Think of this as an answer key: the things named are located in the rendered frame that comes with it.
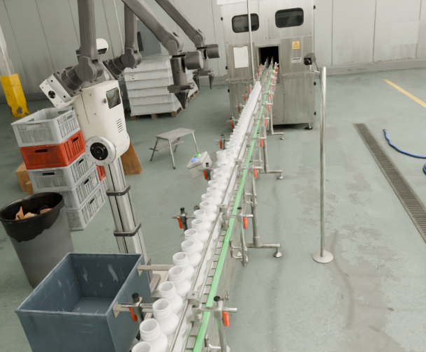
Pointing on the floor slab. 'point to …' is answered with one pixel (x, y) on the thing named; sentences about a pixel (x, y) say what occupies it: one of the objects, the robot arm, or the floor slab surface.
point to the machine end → (273, 54)
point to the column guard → (15, 95)
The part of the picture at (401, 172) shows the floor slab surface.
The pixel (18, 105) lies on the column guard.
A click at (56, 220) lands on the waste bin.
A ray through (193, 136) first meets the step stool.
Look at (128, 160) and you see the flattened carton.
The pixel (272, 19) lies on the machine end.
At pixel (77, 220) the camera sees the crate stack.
